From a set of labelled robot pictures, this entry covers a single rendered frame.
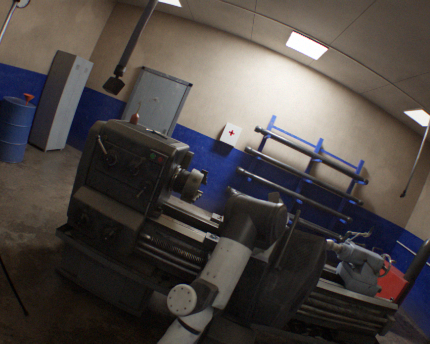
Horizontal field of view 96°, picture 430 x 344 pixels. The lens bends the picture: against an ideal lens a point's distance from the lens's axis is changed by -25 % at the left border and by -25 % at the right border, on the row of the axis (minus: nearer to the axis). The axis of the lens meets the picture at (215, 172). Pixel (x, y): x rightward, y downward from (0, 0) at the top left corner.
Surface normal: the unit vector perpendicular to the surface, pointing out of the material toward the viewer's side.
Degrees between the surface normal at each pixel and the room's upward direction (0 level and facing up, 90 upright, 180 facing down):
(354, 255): 86
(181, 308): 61
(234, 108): 90
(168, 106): 90
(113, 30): 90
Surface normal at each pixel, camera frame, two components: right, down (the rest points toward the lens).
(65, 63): -0.08, 0.14
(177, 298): -0.40, -0.59
